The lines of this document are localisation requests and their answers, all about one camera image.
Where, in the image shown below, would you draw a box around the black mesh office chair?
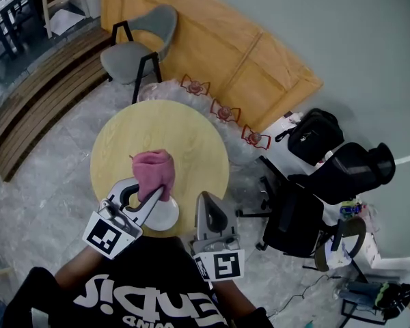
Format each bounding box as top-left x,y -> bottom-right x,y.
235,141 -> 396,262

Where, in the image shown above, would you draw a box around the grey chair with black legs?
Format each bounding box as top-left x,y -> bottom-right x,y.
100,4 -> 178,105

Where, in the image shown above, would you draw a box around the clear water jug red handle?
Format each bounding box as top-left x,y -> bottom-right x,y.
138,73 -> 212,104
225,124 -> 272,165
194,97 -> 243,129

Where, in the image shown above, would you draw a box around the white crumpled plastic bag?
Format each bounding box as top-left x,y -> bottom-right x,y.
323,241 -> 350,270

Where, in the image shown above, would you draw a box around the black metal frame stool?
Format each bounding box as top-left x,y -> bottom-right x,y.
340,299 -> 387,328

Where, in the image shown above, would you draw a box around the white low cabinet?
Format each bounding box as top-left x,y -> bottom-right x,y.
259,111 -> 383,269

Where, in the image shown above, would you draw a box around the white table with wooden legs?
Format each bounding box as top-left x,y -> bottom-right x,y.
30,0 -> 90,40

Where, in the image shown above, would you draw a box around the blue denim garment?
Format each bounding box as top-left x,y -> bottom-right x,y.
333,280 -> 383,302

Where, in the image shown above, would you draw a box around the white round plate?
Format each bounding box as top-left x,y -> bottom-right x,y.
142,196 -> 180,232

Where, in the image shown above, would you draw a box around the large wooden board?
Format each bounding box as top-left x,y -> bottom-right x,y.
100,0 -> 325,129

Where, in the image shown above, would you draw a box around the person's black printed t-shirt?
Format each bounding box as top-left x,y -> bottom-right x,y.
0,236 -> 274,328

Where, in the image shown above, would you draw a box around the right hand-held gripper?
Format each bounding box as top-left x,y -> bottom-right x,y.
189,191 -> 246,283

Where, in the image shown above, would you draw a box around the clear plastic bag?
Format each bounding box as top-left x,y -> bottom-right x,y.
364,202 -> 380,234

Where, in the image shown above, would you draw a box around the round light wooden table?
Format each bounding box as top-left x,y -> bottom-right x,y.
90,99 -> 230,238

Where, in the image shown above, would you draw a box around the person's right forearm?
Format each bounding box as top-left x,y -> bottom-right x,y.
211,278 -> 260,320

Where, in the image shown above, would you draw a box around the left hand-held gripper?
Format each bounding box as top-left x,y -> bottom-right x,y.
81,178 -> 165,260

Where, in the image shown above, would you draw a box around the brown round-back chair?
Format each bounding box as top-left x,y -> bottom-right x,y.
313,216 -> 368,273

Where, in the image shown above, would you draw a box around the pink cloth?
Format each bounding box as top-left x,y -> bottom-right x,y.
128,148 -> 176,204

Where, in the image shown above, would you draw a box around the white flat sheet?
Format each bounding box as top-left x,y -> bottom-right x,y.
49,8 -> 86,36

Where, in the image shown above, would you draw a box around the colourful small items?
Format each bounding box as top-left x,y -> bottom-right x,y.
339,199 -> 368,219

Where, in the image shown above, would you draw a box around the person's left forearm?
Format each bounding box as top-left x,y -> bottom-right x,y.
53,244 -> 113,286

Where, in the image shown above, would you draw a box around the black backpack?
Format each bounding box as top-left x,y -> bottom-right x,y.
275,107 -> 345,167

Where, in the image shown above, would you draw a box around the black floor cable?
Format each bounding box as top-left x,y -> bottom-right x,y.
282,273 -> 343,312

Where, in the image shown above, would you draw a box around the brown slatted wooden step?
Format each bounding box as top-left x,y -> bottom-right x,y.
0,29 -> 112,183

